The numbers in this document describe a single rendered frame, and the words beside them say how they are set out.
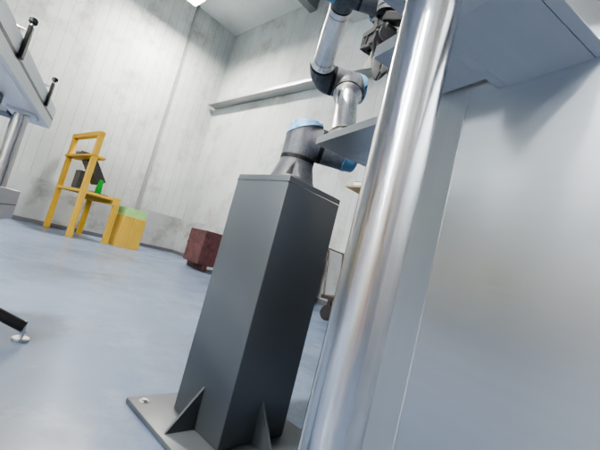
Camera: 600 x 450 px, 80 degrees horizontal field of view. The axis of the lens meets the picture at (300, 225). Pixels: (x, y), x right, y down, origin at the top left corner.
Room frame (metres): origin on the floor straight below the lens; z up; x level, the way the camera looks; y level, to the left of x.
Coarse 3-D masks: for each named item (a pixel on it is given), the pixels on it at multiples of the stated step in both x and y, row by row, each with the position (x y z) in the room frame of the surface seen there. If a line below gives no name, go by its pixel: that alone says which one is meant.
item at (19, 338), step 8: (0, 312) 1.39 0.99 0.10; (8, 312) 1.41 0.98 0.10; (0, 320) 1.39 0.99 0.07; (8, 320) 1.40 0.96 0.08; (16, 320) 1.42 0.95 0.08; (24, 320) 1.44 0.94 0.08; (16, 328) 1.42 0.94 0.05; (24, 328) 1.44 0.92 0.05; (16, 336) 1.44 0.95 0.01; (24, 336) 1.46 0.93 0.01
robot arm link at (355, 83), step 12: (336, 72) 1.36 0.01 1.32; (348, 72) 1.37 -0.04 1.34; (336, 84) 1.37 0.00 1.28; (348, 84) 1.34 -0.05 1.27; (360, 84) 1.37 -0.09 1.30; (336, 96) 1.38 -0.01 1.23; (348, 96) 1.31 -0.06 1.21; (360, 96) 1.37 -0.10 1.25; (336, 108) 1.30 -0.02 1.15; (348, 108) 1.27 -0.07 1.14; (336, 120) 1.25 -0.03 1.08; (348, 120) 1.23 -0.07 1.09; (324, 156) 1.15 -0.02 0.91; (336, 156) 1.15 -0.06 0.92; (336, 168) 1.20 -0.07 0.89; (348, 168) 1.18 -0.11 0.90
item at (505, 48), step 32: (384, 0) 0.35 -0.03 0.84; (512, 0) 0.31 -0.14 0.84; (544, 0) 0.31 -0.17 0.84; (576, 0) 0.31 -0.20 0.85; (480, 32) 0.36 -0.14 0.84; (512, 32) 0.35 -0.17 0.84; (544, 32) 0.34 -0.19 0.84; (576, 32) 0.33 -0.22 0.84; (480, 64) 0.42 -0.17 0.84; (512, 64) 0.40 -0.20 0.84; (544, 64) 0.39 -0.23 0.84
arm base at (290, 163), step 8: (288, 152) 1.14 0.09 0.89; (280, 160) 1.15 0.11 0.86; (288, 160) 1.13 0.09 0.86; (296, 160) 1.13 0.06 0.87; (304, 160) 1.14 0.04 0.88; (280, 168) 1.13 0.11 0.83; (288, 168) 1.12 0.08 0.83; (296, 168) 1.12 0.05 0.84; (304, 168) 1.13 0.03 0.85; (296, 176) 1.11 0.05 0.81; (304, 176) 1.13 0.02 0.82; (312, 184) 1.17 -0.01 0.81
